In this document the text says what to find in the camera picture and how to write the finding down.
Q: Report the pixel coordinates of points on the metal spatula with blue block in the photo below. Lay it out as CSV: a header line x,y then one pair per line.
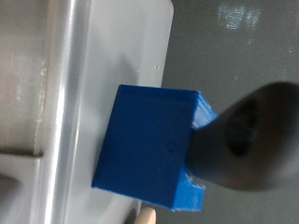
x,y
146,143

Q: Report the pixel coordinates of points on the silver toaster oven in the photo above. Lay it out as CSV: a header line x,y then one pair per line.
x,y
109,46

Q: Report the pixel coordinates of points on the oval wooden cutting board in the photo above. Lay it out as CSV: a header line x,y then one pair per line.
x,y
146,217

